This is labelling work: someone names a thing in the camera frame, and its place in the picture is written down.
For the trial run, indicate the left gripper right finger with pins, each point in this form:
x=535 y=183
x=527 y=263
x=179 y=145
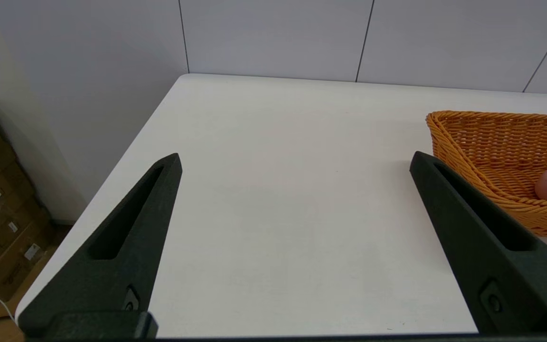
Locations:
x=506 y=285

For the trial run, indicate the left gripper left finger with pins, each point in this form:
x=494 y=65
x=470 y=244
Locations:
x=121 y=266

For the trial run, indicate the orange woven wicker basket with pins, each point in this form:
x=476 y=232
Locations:
x=492 y=142

